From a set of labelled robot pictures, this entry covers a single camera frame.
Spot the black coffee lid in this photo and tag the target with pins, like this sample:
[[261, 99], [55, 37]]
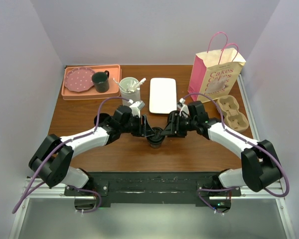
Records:
[[157, 134]]

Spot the dark green mug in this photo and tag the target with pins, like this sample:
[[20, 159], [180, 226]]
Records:
[[101, 81]]

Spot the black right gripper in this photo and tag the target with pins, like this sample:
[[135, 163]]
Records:
[[172, 131]]

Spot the pink polka dot plate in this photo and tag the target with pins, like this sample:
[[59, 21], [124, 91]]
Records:
[[79, 79]]

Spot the wrapped white utensil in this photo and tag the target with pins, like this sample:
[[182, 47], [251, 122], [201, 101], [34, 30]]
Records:
[[129, 84]]

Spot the white rectangular plate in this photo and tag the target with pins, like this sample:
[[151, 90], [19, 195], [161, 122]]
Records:
[[162, 95]]

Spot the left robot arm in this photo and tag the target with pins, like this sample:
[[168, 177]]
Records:
[[51, 161]]

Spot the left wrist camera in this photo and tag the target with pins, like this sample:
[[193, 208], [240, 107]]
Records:
[[136, 108]]

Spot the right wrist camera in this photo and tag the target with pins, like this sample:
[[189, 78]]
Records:
[[183, 108]]

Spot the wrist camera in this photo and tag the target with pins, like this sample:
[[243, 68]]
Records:
[[136, 108], [183, 108]]

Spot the cardboard cup carrier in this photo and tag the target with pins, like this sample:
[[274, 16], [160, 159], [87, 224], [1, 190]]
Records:
[[233, 118]]

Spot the frosted white utensil cup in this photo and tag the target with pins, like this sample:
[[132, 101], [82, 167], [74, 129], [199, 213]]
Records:
[[135, 96]]

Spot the black mounting base rail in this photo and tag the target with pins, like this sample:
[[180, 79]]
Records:
[[161, 188]]

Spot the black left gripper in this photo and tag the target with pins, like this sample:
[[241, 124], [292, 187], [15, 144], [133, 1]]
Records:
[[144, 130]]

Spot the aluminium frame rail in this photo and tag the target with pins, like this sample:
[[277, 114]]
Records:
[[260, 165]]

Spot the dark brown coffee cup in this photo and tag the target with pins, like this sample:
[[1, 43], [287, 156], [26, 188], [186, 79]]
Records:
[[155, 143]]

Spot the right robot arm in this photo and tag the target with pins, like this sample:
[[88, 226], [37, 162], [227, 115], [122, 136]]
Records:
[[259, 164]]

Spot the pink cakes paper bag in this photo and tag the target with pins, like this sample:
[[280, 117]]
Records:
[[215, 72]]

